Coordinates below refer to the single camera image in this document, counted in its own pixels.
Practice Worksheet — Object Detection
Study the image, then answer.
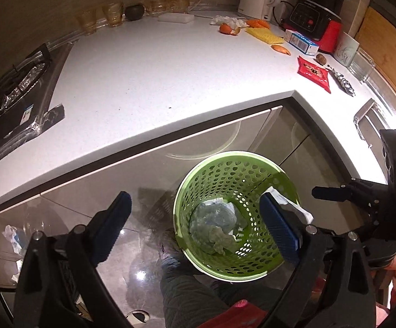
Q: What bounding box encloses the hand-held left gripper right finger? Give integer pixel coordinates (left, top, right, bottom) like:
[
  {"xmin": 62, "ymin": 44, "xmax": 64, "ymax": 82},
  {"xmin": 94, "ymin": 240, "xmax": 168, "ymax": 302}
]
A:
[{"xmin": 259, "ymin": 191, "xmax": 378, "ymax": 328}]

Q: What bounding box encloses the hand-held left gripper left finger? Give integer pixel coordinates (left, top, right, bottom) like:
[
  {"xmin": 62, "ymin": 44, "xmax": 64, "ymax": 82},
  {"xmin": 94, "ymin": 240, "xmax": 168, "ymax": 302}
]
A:
[{"xmin": 14, "ymin": 191, "xmax": 132, "ymax": 328}]

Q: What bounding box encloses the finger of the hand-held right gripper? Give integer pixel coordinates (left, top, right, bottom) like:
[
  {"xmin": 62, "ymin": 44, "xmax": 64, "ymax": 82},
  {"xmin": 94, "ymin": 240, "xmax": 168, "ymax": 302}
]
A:
[{"xmin": 312, "ymin": 178, "xmax": 382, "ymax": 214}]

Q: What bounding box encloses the white paper wrapper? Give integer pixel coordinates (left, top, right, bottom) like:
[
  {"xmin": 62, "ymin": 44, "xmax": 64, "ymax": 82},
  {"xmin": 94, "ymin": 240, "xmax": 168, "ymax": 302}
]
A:
[{"xmin": 268, "ymin": 186, "xmax": 314, "ymax": 225}]

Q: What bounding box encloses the grey-green plastic bag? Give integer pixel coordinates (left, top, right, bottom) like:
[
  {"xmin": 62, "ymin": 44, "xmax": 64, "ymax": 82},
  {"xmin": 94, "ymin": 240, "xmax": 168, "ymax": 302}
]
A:
[{"xmin": 188, "ymin": 202, "xmax": 244, "ymax": 255}]

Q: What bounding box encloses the green perforated plastic basket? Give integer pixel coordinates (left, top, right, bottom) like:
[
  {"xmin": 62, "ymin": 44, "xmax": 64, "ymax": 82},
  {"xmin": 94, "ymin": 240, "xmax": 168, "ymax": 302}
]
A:
[{"xmin": 173, "ymin": 151, "xmax": 301, "ymax": 282}]

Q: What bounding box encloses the silver foil wrapper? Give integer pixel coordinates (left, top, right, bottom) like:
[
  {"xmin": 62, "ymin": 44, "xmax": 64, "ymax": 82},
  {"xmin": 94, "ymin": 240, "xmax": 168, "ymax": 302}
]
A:
[{"xmin": 326, "ymin": 64, "xmax": 356, "ymax": 97}]

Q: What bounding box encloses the red snack packet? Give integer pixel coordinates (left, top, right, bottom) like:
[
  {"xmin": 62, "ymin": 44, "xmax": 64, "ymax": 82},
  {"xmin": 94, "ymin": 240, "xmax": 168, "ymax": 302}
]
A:
[{"xmin": 297, "ymin": 55, "xmax": 332, "ymax": 93}]

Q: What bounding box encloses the yellow sponge cloth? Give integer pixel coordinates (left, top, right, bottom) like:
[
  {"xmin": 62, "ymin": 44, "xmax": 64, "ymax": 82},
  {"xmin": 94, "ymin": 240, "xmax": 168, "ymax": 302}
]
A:
[{"xmin": 246, "ymin": 27, "xmax": 285, "ymax": 46}]

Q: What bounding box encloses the orange peel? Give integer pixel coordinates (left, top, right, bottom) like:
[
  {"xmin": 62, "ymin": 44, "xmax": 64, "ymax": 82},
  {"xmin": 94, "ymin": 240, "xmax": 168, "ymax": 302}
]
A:
[{"xmin": 218, "ymin": 23, "xmax": 241, "ymax": 36}]

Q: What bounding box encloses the white rectangular block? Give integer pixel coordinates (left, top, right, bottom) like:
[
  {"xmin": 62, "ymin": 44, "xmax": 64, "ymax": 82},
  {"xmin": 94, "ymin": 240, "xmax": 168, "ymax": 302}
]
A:
[{"xmin": 159, "ymin": 12, "xmax": 195, "ymax": 24}]

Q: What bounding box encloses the steel sink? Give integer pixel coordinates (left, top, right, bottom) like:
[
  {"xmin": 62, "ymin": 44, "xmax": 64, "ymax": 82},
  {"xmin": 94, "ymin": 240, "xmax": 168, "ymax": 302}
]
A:
[{"xmin": 353, "ymin": 97, "xmax": 396, "ymax": 165}]

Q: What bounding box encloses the person's red clothing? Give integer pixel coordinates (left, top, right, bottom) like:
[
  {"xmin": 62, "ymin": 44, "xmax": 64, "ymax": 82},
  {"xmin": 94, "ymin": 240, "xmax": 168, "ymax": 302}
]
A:
[{"xmin": 198, "ymin": 299, "xmax": 277, "ymax": 328}]

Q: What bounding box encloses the person's dark trouser leg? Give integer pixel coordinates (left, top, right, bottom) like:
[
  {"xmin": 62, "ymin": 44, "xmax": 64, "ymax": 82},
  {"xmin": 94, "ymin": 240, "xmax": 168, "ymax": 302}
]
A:
[{"xmin": 160, "ymin": 256, "xmax": 287, "ymax": 328}]

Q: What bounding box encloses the clear glass container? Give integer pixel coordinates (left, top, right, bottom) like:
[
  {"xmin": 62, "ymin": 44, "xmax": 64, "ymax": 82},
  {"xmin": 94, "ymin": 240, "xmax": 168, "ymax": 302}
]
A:
[{"xmin": 350, "ymin": 46, "xmax": 376, "ymax": 83}]

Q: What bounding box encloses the white mug with plant print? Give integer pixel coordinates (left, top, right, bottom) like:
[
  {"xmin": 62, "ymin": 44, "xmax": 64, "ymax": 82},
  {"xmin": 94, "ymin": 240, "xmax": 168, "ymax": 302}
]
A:
[{"xmin": 333, "ymin": 31, "xmax": 360, "ymax": 66}]

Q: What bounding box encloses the wooden cutting board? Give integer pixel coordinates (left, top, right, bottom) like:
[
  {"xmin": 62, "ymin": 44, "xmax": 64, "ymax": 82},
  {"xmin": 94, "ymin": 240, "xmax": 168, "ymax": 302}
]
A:
[{"xmin": 355, "ymin": 7, "xmax": 396, "ymax": 103}]

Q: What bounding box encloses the black gas stove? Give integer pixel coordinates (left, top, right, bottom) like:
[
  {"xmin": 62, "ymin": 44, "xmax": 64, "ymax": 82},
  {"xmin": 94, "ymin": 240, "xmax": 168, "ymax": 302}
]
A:
[{"xmin": 0, "ymin": 43, "xmax": 74, "ymax": 165}]

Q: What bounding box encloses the blue and white milk carton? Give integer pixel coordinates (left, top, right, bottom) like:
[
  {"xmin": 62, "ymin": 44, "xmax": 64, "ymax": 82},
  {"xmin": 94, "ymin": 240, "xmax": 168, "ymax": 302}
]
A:
[{"xmin": 284, "ymin": 29, "xmax": 320, "ymax": 56}]

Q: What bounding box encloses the red and black blender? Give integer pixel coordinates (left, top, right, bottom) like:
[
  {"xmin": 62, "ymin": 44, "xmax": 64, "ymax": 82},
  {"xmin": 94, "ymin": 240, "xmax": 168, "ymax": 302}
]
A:
[{"xmin": 282, "ymin": 0, "xmax": 357, "ymax": 53}]

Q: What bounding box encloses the orange ridged scrubber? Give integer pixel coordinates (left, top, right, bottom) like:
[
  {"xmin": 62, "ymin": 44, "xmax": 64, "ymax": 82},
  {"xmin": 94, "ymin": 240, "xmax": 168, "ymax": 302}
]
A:
[{"xmin": 246, "ymin": 19, "xmax": 271, "ymax": 30}]

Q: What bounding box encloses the small dark cup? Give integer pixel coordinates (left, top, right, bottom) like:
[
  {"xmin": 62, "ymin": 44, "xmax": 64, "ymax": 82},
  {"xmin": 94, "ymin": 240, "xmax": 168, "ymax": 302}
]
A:
[{"xmin": 125, "ymin": 3, "xmax": 146, "ymax": 21}]

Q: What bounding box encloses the black power cable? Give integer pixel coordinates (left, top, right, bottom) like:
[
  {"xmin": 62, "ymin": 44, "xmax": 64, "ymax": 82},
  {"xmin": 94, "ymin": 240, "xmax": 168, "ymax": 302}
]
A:
[{"xmin": 271, "ymin": 1, "xmax": 294, "ymax": 30}]

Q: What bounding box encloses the white power cable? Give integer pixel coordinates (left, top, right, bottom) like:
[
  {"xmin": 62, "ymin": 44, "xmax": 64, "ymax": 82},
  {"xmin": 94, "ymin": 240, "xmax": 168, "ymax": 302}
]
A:
[{"xmin": 191, "ymin": 3, "xmax": 250, "ymax": 20}]

